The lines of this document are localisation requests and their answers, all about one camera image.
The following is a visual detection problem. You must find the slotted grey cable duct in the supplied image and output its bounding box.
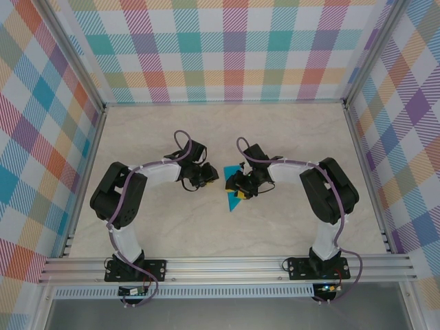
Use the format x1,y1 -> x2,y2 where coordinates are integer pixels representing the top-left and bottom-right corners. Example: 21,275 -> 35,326
53,283 -> 316,299

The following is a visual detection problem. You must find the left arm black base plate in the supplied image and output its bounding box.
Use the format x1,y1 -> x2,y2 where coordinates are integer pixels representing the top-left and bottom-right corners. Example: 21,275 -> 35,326
104,259 -> 168,283

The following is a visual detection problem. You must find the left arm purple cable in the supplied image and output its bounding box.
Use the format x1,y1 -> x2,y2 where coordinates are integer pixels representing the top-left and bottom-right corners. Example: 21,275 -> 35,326
106,129 -> 193,309

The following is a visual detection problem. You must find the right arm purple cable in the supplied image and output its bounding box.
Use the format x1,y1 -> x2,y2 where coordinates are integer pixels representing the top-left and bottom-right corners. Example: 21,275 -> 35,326
236,137 -> 364,305

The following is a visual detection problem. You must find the aluminium frame post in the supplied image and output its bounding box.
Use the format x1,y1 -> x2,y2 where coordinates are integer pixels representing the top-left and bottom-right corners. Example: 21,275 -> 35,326
40,0 -> 106,111
342,0 -> 409,109

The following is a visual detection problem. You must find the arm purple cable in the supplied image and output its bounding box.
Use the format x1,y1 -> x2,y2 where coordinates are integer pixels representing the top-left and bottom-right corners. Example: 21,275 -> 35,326
236,137 -> 364,305
106,129 -> 193,309

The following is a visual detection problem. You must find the grey metal panel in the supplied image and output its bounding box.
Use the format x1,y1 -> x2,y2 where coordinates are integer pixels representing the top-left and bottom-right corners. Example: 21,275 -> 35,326
44,297 -> 413,330

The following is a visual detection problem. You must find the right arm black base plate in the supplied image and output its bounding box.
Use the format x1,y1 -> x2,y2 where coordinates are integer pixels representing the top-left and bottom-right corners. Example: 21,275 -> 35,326
287,256 -> 351,281

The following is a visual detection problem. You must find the aluminium side rail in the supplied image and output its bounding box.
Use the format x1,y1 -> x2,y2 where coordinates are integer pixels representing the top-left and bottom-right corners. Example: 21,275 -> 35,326
61,104 -> 108,259
343,102 -> 395,255

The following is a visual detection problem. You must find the blue paper sheet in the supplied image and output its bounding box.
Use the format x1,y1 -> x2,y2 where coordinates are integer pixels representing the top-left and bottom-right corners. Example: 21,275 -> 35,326
223,166 -> 243,213

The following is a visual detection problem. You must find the aluminium mounting rail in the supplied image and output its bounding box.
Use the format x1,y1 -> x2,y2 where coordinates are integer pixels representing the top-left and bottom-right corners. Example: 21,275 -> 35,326
37,256 -> 419,285

